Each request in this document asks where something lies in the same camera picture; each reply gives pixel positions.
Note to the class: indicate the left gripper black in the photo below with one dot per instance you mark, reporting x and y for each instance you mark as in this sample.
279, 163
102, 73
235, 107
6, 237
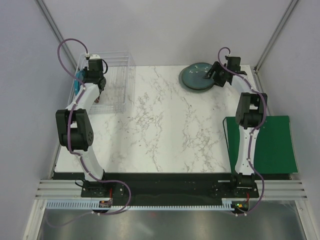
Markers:
100, 83

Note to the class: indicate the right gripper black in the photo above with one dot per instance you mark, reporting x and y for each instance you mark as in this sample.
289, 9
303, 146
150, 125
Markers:
216, 74

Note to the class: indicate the dark teal floral plate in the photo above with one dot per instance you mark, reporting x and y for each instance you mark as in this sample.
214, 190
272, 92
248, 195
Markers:
198, 67

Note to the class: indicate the pale green ceramic plate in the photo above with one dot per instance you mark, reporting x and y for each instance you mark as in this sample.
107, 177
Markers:
194, 82

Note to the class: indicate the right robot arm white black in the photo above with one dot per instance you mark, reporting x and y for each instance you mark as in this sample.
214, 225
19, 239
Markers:
250, 113

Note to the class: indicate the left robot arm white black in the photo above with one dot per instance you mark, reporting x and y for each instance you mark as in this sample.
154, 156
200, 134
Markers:
74, 128

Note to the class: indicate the blue scalloped plate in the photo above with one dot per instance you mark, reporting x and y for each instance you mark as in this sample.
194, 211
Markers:
77, 85

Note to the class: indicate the green mat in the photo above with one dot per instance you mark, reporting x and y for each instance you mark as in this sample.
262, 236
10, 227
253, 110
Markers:
274, 151

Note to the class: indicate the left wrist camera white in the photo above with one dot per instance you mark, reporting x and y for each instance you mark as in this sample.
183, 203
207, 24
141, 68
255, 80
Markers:
89, 56

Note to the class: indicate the white wire dish rack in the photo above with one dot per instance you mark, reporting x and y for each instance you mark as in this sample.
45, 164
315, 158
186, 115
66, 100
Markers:
119, 81

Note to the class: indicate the left aluminium frame post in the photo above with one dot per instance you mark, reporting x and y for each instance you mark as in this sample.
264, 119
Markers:
54, 28

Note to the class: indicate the aluminium frame post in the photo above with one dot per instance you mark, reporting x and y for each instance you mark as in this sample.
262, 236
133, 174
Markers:
276, 33
54, 28

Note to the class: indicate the right aluminium frame post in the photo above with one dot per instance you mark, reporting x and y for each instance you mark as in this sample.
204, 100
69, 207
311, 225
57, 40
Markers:
276, 33

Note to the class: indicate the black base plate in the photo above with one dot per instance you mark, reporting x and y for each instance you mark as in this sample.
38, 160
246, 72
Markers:
167, 201

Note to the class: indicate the aluminium rail front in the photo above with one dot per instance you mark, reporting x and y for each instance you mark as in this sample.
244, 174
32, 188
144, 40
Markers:
268, 190

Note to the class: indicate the right cable duct white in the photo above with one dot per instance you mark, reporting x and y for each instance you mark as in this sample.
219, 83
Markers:
238, 203

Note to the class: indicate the cable duct white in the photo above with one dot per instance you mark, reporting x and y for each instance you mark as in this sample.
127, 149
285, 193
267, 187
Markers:
238, 203
71, 204

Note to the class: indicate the left cable duct white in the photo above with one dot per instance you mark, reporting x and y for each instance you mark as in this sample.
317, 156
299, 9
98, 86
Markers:
71, 204

